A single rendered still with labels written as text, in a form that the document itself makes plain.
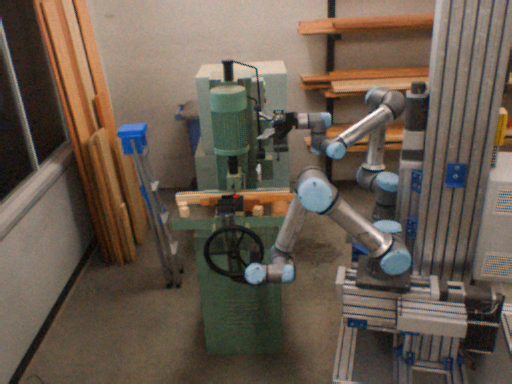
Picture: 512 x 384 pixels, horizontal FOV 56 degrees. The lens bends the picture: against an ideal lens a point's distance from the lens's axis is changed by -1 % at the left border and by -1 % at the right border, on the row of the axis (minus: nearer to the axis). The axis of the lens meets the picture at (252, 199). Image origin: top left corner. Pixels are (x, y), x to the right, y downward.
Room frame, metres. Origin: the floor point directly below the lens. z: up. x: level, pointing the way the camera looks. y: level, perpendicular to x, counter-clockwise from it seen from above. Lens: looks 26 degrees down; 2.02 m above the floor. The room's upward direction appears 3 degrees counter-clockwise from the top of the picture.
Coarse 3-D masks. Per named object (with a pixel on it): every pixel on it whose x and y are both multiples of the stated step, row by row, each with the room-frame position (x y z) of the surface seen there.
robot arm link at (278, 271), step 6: (276, 258) 1.68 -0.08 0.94; (282, 258) 1.68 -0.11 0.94; (270, 264) 1.64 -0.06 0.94; (276, 264) 1.64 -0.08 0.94; (282, 264) 1.63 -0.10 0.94; (288, 264) 1.64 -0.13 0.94; (270, 270) 1.60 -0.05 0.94; (276, 270) 1.60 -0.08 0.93; (282, 270) 1.60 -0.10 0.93; (288, 270) 1.60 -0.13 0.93; (270, 276) 1.59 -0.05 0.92; (276, 276) 1.59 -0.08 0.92; (282, 276) 1.58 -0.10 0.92; (288, 276) 1.58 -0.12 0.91; (270, 282) 1.59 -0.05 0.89; (276, 282) 1.59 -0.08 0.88; (282, 282) 1.58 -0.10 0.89; (288, 282) 1.59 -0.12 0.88
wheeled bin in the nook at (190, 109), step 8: (184, 104) 4.37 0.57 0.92; (192, 104) 4.22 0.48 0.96; (176, 112) 4.15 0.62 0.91; (184, 112) 4.03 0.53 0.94; (192, 112) 3.97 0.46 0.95; (176, 120) 4.01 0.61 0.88; (184, 120) 3.93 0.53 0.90; (192, 120) 3.93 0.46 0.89; (192, 128) 3.96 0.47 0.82; (192, 136) 3.97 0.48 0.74; (192, 144) 3.98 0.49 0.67; (192, 184) 4.37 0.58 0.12
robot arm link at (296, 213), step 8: (304, 168) 1.71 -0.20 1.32; (296, 184) 1.72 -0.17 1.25; (296, 192) 1.71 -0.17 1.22; (296, 200) 1.72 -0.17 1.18; (288, 208) 1.75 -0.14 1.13; (296, 208) 1.71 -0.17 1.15; (304, 208) 1.71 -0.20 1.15; (288, 216) 1.72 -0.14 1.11; (296, 216) 1.71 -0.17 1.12; (304, 216) 1.72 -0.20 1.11; (288, 224) 1.71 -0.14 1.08; (296, 224) 1.71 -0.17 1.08; (280, 232) 1.74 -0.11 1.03; (288, 232) 1.71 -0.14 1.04; (296, 232) 1.71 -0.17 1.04; (280, 240) 1.72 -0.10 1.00; (288, 240) 1.71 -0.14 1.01; (272, 248) 1.78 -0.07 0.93; (280, 248) 1.71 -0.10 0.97; (288, 248) 1.71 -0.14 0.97; (272, 256) 1.71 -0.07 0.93; (280, 256) 1.69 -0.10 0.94; (288, 256) 1.73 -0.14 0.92
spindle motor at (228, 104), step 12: (216, 96) 2.23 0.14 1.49; (228, 96) 2.21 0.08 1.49; (240, 96) 2.24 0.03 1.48; (216, 108) 2.23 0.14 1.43; (228, 108) 2.21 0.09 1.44; (240, 108) 2.23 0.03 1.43; (216, 120) 2.24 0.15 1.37; (228, 120) 2.22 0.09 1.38; (240, 120) 2.24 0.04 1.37; (216, 132) 2.25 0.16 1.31; (228, 132) 2.22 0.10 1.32; (240, 132) 2.23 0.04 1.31; (216, 144) 2.26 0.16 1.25; (228, 144) 2.21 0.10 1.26; (240, 144) 2.23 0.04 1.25
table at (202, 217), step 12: (192, 204) 2.31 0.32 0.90; (264, 204) 2.26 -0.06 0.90; (288, 204) 2.25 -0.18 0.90; (180, 216) 2.18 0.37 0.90; (192, 216) 2.17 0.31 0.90; (204, 216) 2.17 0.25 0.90; (252, 216) 2.14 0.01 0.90; (264, 216) 2.13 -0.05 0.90; (276, 216) 2.13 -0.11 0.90; (180, 228) 2.15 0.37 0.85; (192, 228) 2.14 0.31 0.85; (204, 228) 2.14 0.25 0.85
